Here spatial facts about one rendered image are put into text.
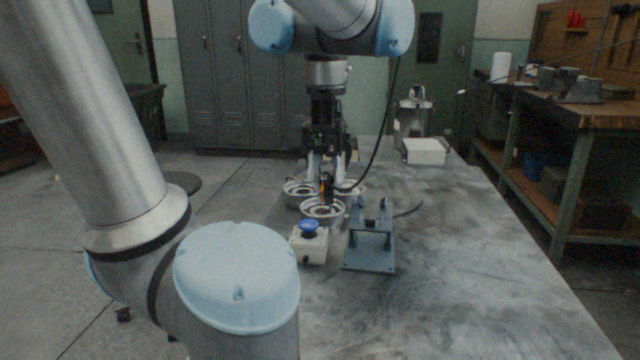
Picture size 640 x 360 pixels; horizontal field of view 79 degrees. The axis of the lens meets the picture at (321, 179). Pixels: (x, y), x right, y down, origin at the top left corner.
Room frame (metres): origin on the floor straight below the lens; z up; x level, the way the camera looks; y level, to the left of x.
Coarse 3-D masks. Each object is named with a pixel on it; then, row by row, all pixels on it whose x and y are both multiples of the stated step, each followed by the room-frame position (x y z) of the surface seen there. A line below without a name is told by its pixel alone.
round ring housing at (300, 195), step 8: (288, 184) 0.95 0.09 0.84; (296, 184) 0.97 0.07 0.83; (304, 184) 0.97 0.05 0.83; (296, 192) 0.93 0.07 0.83; (304, 192) 0.94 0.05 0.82; (312, 192) 0.92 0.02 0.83; (288, 200) 0.89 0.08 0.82; (296, 200) 0.87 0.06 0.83; (304, 200) 0.87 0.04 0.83; (296, 208) 0.88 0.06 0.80
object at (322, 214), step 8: (312, 200) 0.85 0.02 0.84; (320, 200) 0.86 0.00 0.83; (336, 200) 0.85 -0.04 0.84; (304, 208) 0.82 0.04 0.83; (320, 208) 0.83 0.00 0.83; (328, 208) 0.82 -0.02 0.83; (344, 208) 0.80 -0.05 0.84; (304, 216) 0.78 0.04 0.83; (312, 216) 0.76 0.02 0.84; (320, 216) 0.76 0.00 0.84; (328, 216) 0.76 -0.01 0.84; (336, 216) 0.77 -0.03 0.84; (344, 216) 0.79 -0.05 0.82; (320, 224) 0.76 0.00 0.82; (328, 224) 0.76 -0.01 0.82; (336, 224) 0.77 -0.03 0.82
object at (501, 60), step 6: (498, 54) 2.79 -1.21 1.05; (504, 54) 2.77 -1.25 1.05; (510, 54) 2.78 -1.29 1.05; (498, 60) 2.78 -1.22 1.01; (504, 60) 2.76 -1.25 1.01; (492, 66) 2.82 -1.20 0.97; (498, 66) 2.78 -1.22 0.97; (504, 66) 2.76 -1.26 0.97; (492, 72) 2.81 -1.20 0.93; (498, 72) 2.77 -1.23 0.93; (504, 72) 2.76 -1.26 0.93; (492, 78) 2.80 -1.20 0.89; (498, 78) 2.77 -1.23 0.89; (504, 78) 2.77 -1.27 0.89
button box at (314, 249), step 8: (296, 232) 0.68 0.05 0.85; (304, 232) 0.67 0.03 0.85; (312, 232) 0.67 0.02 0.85; (320, 232) 0.68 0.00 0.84; (328, 232) 0.70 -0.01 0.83; (296, 240) 0.65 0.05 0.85; (304, 240) 0.65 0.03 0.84; (312, 240) 0.65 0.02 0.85; (320, 240) 0.65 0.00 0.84; (296, 248) 0.64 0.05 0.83; (304, 248) 0.64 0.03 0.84; (312, 248) 0.63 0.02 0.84; (320, 248) 0.63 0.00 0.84; (296, 256) 0.64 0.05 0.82; (304, 256) 0.63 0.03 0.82; (312, 256) 0.63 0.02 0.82; (320, 256) 0.63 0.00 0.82; (320, 264) 0.63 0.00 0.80
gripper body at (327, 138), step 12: (312, 96) 0.65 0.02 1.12; (324, 96) 0.64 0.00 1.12; (312, 108) 0.65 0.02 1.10; (324, 108) 0.67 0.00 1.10; (312, 120) 0.65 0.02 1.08; (324, 120) 0.67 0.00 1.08; (336, 120) 0.69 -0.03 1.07; (312, 132) 0.66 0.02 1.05; (324, 132) 0.66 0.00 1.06; (336, 132) 0.65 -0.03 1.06; (312, 144) 0.65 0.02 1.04; (324, 144) 0.65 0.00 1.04; (336, 144) 0.65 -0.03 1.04
